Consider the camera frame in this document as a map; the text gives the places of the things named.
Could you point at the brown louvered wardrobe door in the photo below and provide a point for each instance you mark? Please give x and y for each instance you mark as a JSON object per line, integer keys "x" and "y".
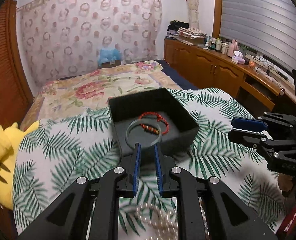
{"x": 15, "y": 95}

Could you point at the palm leaf print tablecloth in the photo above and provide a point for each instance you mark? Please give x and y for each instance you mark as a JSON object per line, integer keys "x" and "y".
{"x": 145, "y": 167}

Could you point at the pink bottle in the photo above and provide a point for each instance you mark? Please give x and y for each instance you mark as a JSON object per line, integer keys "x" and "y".
{"x": 233, "y": 46}

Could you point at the yellow plush toy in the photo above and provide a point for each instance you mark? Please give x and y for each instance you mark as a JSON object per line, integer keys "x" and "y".
{"x": 10, "y": 139}

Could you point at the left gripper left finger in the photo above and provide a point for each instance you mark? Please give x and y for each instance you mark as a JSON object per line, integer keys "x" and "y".
{"x": 88, "y": 209}

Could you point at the pale green jade bangle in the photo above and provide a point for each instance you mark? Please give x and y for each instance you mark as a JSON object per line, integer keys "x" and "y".
{"x": 144, "y": 131}

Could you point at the blue plush item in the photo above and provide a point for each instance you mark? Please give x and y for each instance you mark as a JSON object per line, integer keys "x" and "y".
{"x": 107, "y": 55}

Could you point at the long wooden sideboard cabinet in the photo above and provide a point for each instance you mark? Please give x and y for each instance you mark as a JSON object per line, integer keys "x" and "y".
{"x": 203, "y": 68}

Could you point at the stack of folded clothes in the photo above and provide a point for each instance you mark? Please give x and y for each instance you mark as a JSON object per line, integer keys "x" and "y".
{"x": 182, "y": 32}

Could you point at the cosmetic jars group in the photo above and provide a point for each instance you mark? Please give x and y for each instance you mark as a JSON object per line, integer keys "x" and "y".
{"x": 217, "y": 44}

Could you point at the cream side curtain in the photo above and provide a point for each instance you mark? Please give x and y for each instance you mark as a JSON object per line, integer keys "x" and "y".
{"x": 193, "y": 17}

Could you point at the pink ring pattern curtain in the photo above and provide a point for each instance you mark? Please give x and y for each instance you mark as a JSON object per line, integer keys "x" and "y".
{"x": 62, "y": 38}

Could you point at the floral bedspread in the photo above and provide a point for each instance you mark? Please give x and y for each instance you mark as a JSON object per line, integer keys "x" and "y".
{"x": 70, "y": 97}

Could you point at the pink tissue box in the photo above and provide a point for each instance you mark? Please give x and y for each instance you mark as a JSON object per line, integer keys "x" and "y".
{"x": 237, "y": 57}

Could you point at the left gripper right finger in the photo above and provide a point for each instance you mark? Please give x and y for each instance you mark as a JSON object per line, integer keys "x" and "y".
{"x": 206, "y": 208}

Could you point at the black open jewelry box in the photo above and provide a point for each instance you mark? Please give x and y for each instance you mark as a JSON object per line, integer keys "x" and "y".
{"x": 149, "y": 117}

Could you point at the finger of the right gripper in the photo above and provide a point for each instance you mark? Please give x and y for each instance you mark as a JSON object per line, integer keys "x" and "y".
{"x": 248, "y": 124}
{"x": 248, "y": 139}

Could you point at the grey zebra window blind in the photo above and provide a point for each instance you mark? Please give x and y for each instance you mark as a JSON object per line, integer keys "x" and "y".
{"x": 268, "y": 26}

